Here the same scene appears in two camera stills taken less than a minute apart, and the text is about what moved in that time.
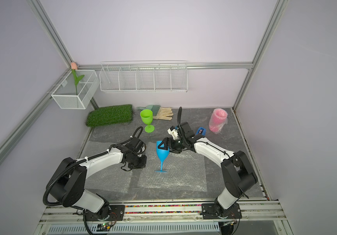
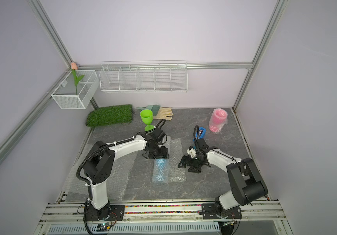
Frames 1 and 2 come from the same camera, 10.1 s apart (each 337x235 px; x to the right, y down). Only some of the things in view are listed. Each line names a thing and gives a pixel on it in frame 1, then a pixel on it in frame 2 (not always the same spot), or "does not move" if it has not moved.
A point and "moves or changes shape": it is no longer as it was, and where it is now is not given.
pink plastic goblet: x=219 y=118 does not move
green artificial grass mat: x=109 y=115 does not move
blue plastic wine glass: x=161 y=154 moves or changes shape
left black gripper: x=142 y=164 → x=163 y=154
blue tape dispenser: x=201 y=130 does not move
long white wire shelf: x=144 y=76 does not move
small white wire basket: x=77 y=89 does not move
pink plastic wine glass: x=219 y=118 does not move
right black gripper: x=165 y=140 → x=187 y=158
